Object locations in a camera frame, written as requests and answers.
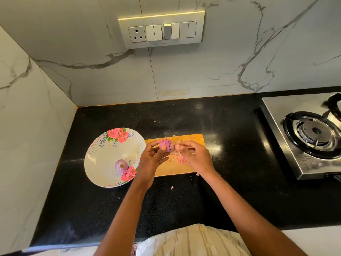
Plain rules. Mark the person's right hand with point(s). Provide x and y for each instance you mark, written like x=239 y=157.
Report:
x=198 y=158

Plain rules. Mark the person's left hand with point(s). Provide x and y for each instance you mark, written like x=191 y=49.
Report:
x=150 y=163

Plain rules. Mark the pile of onion peels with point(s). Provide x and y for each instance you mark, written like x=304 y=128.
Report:
x=181 y=156

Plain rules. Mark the small pink onion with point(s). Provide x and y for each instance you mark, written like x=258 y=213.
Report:
x=122 y=166
x=167 y=145

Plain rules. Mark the person's right forearm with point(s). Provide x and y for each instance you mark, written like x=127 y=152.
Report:
x=250 y=215

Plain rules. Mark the person's left forearm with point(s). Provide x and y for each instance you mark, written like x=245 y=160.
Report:
x=123 y=224

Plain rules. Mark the wooden cutting board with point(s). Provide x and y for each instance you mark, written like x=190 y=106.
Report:
x=171 y=168

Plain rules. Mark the black stone countertop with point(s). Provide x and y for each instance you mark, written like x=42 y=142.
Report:
x=240 y=113

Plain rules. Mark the white floral plate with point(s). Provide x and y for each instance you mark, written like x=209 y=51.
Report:
x=101 y=157

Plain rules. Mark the beige striped garment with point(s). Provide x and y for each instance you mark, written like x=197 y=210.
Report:
x=193 y=241

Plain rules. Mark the stainless steel gas stove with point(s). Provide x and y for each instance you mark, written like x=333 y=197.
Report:
x=273 y=106

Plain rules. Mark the black stove burner grate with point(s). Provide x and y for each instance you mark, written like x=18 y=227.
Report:
x=334 y=106
x=313 y=135

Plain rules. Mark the white wall switch panel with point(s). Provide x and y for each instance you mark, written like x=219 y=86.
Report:
x=161 y=29

